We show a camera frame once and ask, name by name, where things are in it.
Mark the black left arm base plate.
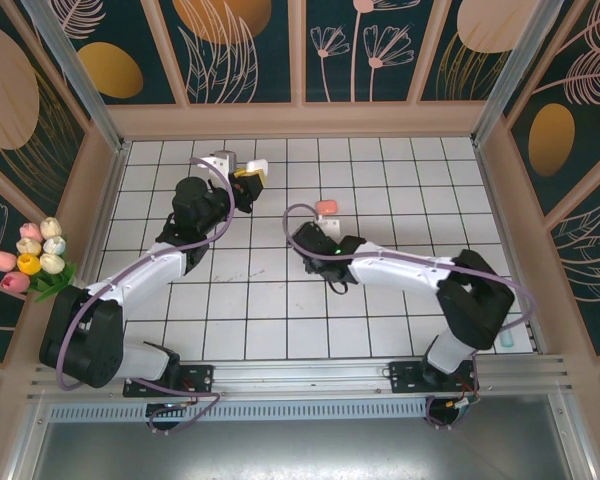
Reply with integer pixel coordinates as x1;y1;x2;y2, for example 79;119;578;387
122;362;216;399

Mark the aluminium mounting rail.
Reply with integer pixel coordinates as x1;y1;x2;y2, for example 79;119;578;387
27;353;576;401

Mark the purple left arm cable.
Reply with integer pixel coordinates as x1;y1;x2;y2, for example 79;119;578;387
54;157;236;436

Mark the perforated metal cable tray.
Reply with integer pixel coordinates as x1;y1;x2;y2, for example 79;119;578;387
47;397;564;424

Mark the small electronics board with wires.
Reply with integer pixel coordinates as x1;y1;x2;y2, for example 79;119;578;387
144;399;201;436
427;384;481;431

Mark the aluminium side rail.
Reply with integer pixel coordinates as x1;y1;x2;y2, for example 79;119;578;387
524;314;549;355

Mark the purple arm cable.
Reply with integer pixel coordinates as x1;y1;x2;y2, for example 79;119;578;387
282;202;539;431
54;157;236;436

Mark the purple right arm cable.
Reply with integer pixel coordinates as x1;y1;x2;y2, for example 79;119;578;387
282;202;539;431

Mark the grey metal sheet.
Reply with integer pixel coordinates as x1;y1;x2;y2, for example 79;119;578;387
27;419;581;480

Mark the artificial tulip bouquet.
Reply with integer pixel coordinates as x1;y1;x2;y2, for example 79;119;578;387
0;215;79;304

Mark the aluminium corner post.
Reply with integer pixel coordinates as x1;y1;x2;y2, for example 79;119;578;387
22;0;131;157
471;0;566;149

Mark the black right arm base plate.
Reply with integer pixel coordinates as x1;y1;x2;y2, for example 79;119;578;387
387;359;481;396

